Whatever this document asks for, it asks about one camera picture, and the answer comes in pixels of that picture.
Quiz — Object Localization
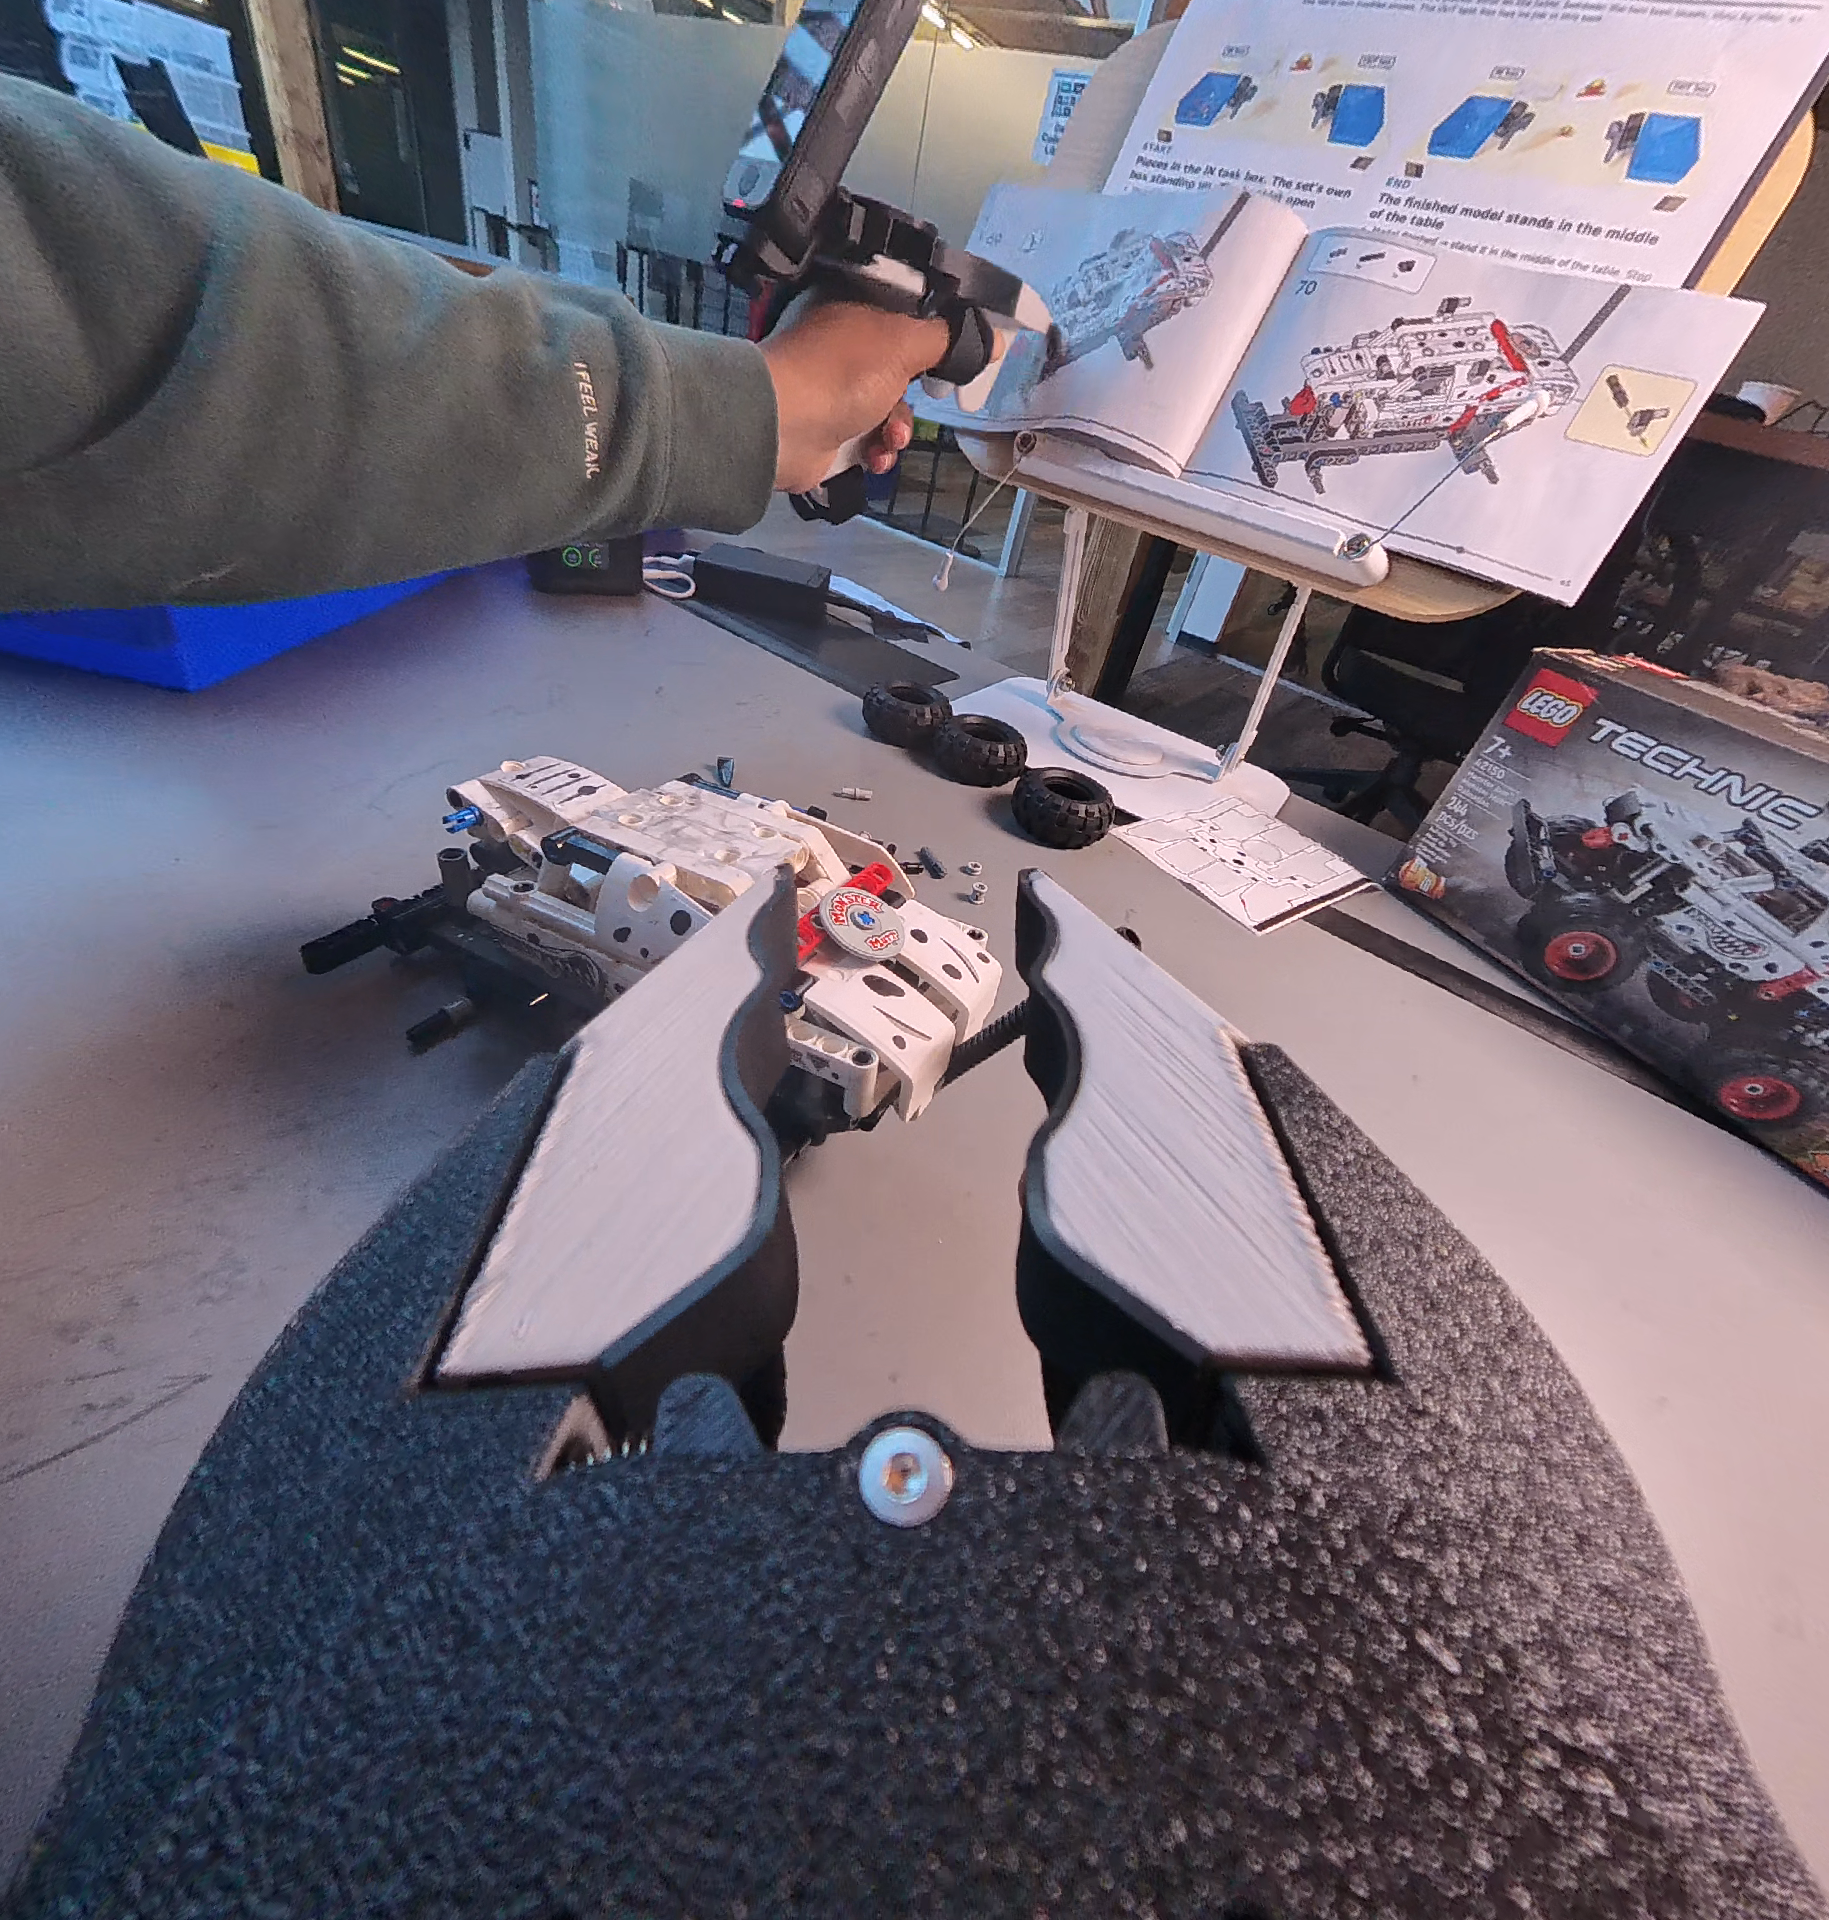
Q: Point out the person's left forearm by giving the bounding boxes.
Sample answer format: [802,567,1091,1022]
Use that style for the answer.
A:
[0,59,782,616]

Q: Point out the black power adapter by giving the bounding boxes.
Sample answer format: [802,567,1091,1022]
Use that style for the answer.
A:
[683,537,843,616]

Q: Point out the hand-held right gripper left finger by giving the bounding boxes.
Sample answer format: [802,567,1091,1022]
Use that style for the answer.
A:
[428,865,805,1442]

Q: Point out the loose small building parts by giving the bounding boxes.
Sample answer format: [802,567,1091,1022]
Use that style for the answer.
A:
[810,779,1007,902]

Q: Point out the blue storage bin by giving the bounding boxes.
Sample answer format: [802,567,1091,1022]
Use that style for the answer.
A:
[0,566,466,691]

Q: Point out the person's left hand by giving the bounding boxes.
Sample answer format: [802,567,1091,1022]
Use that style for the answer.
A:
[758,295,962,497]

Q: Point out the printed instruction sheet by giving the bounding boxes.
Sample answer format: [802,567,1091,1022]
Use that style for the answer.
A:
[1103,0,1829,294]

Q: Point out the toy truck set box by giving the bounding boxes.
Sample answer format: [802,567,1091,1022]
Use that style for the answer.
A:
[1389,645,1829,1217]

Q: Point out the black desk mat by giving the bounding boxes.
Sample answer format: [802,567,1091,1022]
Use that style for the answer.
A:
[674,585,976,656]

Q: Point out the white book stand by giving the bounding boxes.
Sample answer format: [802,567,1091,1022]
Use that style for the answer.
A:
[944,420,1396,818]

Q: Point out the grey desk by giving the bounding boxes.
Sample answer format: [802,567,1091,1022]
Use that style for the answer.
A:
[0,554,1829,1920]

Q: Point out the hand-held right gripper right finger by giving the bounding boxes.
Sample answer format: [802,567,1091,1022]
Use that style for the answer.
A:
[1017,873,1376,1428]

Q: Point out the white sticker sheet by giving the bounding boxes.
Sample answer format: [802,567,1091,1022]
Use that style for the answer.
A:
[1108,795,1372,932]

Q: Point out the white brick-built truck model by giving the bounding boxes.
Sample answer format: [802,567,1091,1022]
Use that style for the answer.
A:
[300,749,1037,1141]

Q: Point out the instruction booklet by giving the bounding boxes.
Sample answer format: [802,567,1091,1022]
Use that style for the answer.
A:
[960,180,1771,608]

